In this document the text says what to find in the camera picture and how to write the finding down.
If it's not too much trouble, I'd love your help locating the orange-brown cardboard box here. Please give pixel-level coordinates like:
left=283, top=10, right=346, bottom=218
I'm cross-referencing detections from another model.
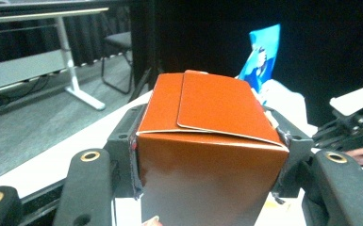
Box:
left=136, top=69, right=290, bottom=226

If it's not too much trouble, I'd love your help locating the grey desk with white legs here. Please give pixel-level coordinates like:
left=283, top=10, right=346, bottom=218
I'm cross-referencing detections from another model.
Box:
left=0, top=0, right=109, bottom=111

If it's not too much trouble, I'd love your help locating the blue snack bag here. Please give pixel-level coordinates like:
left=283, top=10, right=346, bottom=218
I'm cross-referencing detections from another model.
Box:
left=236, top=24, right=282, bottom=95

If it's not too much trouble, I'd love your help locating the black curtain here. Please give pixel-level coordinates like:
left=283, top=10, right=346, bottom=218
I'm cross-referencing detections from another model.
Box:
left=0, top=0, right=363, bottom=128

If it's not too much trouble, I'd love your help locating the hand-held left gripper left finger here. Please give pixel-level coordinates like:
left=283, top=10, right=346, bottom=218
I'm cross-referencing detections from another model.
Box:
left=103, top=105, right=147, bottom=201

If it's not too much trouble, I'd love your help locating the black chair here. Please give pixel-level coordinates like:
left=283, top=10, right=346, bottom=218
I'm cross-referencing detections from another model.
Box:
left=100, top=31, right=134, bottom=95

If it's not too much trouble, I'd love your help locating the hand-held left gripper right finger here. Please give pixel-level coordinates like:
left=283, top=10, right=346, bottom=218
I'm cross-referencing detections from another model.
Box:
left=263, top=106, right=315, bottom=200

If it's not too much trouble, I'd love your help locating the white tote bag orange green print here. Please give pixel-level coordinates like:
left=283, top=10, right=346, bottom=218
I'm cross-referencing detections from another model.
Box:
left=254, top=78, right=319, bottom=136

